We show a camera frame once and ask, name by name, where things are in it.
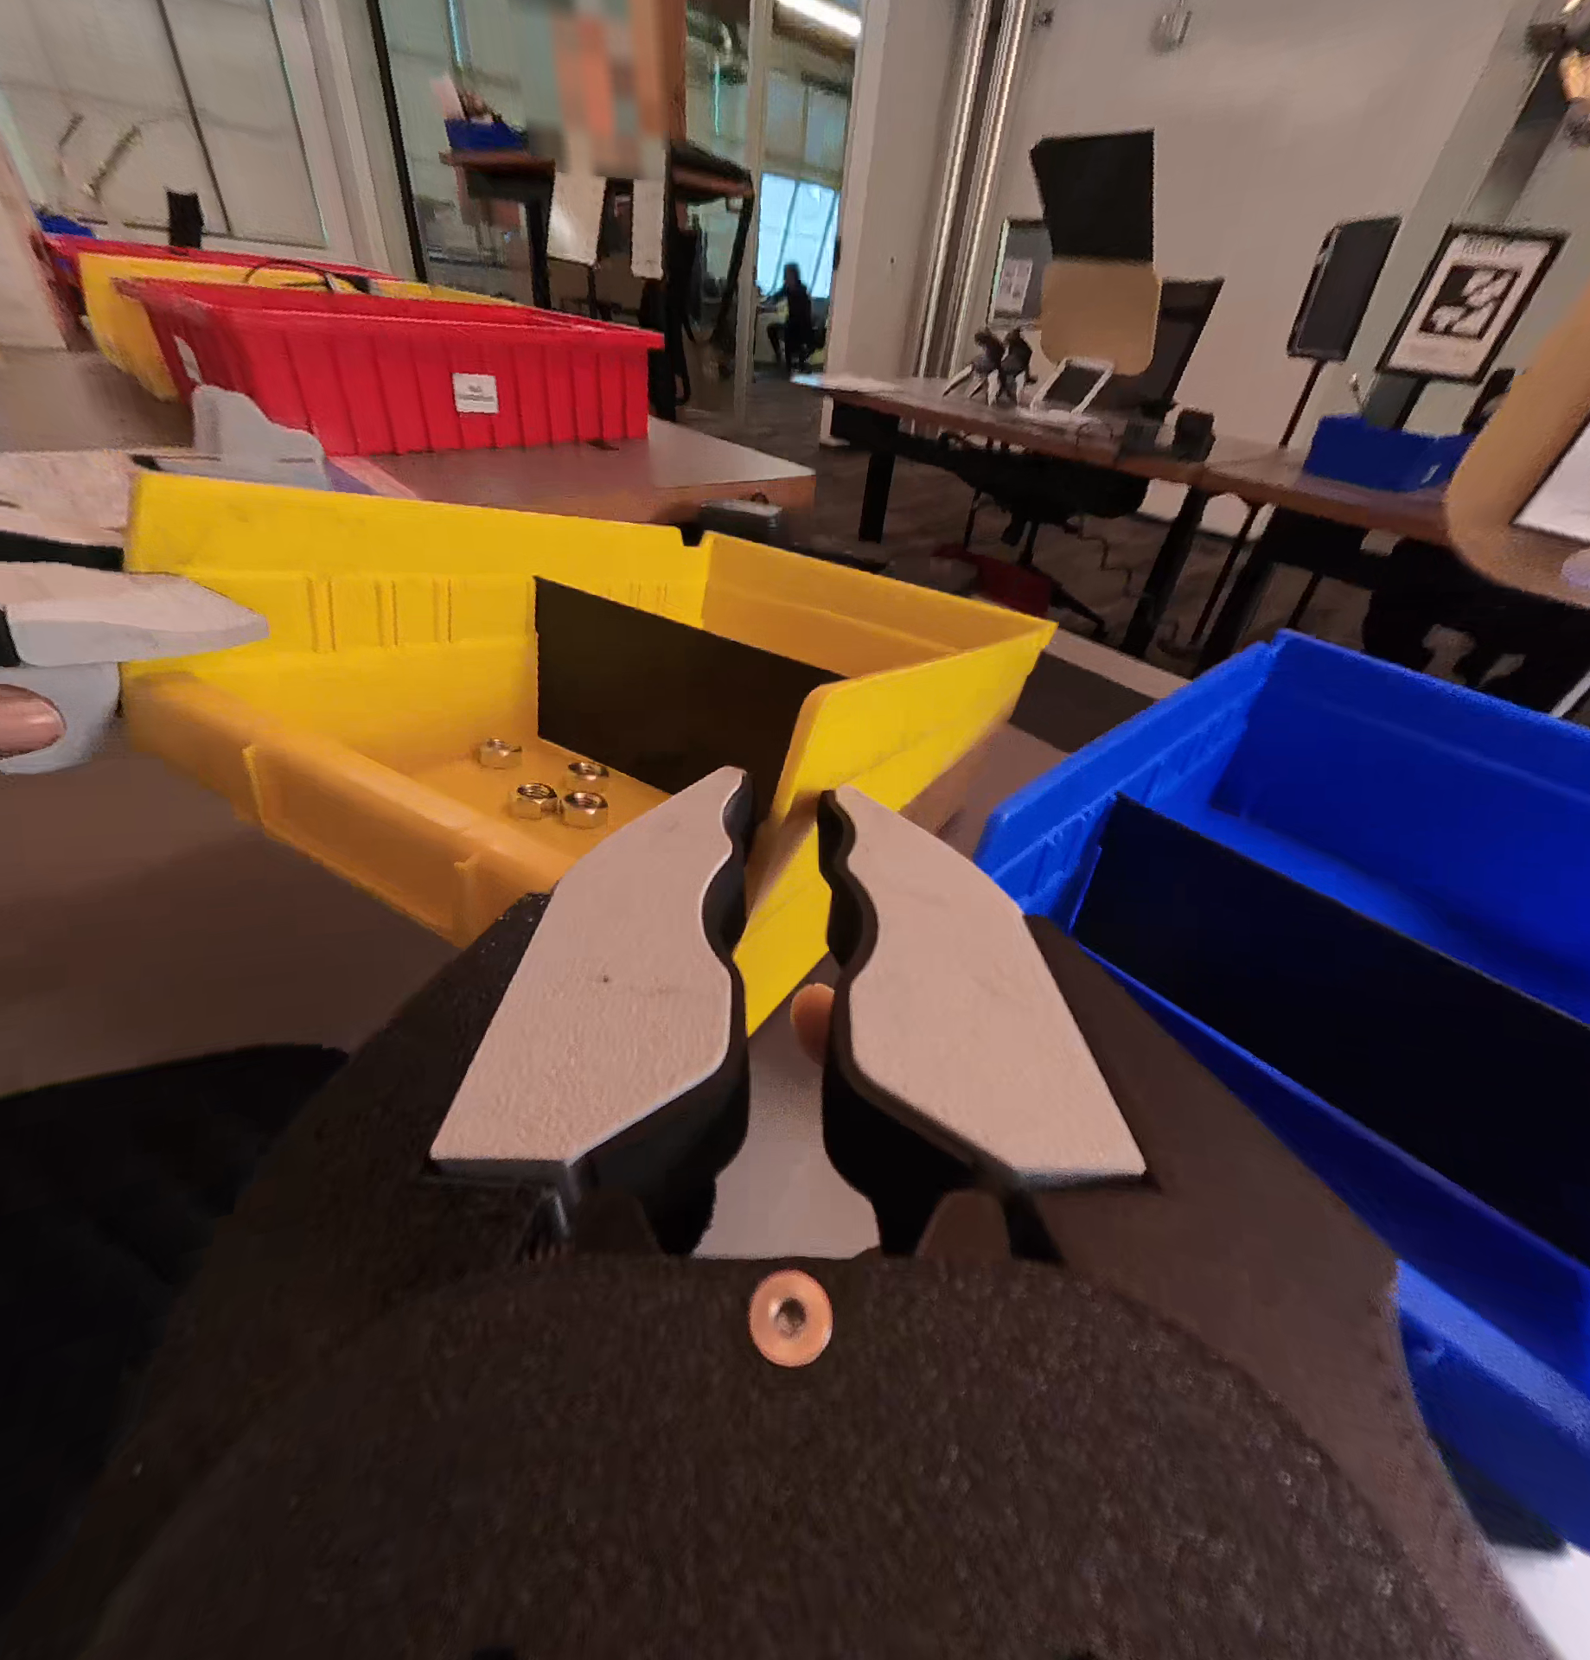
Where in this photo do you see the framed black-white picture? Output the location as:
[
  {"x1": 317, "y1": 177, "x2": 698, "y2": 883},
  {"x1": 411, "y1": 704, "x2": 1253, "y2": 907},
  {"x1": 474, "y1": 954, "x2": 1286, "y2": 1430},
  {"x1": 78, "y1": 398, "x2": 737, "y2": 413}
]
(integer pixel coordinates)
[{"x1": 1375, "y1": 222, "x2": 1569, "y2": 387}]

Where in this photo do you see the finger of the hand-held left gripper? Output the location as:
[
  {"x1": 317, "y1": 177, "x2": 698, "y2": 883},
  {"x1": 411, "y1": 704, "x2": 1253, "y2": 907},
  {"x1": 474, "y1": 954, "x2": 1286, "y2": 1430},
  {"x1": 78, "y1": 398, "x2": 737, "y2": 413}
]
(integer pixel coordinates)
[
  {"x1": 0, "y1": 450, "x2": 137, "y2": 548},
  {"x1": 7, "y1": 570, "x2": 272, "y2": 668}
]

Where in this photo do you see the black panel on stand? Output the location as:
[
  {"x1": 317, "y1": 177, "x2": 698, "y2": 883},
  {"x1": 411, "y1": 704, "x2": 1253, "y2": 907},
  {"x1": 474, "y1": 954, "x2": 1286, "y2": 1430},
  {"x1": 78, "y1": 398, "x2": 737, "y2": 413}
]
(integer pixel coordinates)
[{"x1": 1280, "y1": 213, "x2": 1403, "y2": 448}]

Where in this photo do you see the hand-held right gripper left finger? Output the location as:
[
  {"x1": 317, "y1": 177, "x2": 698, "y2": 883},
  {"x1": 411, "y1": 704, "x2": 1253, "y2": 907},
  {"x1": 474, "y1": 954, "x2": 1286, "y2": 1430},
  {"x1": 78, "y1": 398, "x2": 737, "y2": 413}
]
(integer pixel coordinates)
[{"x1": 428, "y1": 767, "x2": 754, "y2": 1252}]

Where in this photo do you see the wooden stand black panel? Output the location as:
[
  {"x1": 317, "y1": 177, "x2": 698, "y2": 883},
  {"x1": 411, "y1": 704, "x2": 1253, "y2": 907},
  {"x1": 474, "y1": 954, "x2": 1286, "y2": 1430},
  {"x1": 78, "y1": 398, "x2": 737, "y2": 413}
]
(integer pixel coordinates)
[{"x1": 1028, "y1": 127, "x2": 1165, "y2": 379}]

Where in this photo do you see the person's left hand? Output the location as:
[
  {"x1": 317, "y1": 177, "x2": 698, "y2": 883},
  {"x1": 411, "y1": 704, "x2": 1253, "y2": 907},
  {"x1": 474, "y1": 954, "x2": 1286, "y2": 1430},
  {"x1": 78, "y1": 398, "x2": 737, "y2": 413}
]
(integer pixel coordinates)
[{"x1": 0, "y1": 683, "x2": 68, "y2": 765}]

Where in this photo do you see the black bin divider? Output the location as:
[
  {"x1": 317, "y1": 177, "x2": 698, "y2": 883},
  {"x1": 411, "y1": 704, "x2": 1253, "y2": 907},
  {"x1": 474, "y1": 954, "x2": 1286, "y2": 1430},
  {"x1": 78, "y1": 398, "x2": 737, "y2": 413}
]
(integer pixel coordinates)
[
  {"x1": 1073, "y1": 792, "x2": 1590, "y2": 1278},
  {"x1": 535, "y1": 576, "x2": 849, "y2": 811}
]

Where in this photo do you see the white instruction sheet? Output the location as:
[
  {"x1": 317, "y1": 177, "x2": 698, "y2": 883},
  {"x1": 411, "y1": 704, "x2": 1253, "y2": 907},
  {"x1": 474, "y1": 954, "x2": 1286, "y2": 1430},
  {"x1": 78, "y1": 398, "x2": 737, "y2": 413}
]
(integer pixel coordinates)
[{"x1": 1514, "y1": 381, "x2": 1590, "y2": 546}]

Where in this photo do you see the yellow plastic bin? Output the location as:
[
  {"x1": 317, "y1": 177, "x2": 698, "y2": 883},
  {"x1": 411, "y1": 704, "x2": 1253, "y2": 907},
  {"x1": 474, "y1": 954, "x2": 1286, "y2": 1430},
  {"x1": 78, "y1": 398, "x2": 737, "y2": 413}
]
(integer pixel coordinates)
[{"x1": 122, "y1": 468, "x2": 1058, "y2": 1031}]

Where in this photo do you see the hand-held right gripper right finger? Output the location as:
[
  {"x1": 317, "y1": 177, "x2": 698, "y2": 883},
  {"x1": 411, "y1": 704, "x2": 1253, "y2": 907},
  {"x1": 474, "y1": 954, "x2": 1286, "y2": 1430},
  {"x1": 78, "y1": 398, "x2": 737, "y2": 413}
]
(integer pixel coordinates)
[{"x1": 815, "y1": 783, "x2": 1149, "y2": 1256}]

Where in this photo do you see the small white blue object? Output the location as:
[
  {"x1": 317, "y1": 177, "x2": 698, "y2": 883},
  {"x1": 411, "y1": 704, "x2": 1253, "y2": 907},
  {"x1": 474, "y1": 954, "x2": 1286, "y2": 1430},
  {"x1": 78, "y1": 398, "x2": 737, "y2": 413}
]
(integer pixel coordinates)
[{"x1": 191, "y1": 385, "x2": 332, "y2": 492}]

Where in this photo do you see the blue plastic bin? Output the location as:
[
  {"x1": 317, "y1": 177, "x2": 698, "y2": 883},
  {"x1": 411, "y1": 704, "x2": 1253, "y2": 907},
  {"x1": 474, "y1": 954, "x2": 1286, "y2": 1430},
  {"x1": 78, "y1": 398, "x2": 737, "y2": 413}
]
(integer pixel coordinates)
[
  {"x1": 1301, "y1": 415, "x2": 1477, "y2": 494},
  {"x1": 973, "y1": 631, "x2": 1590, "y2": 1571}
]

